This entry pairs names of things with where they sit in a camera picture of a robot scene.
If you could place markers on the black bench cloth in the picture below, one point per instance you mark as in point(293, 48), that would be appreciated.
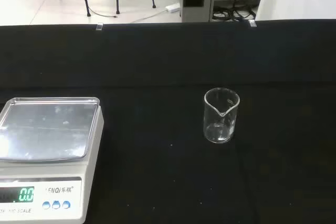
point(168, 64)

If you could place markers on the white power strip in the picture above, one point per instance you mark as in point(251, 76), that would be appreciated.
point(172, 7)

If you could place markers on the white electronic balance steel pan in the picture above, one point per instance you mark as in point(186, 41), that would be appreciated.
point(89, 155)

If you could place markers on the clear cloth clip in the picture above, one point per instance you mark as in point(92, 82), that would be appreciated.
point(252, 23)
point(99, 26)

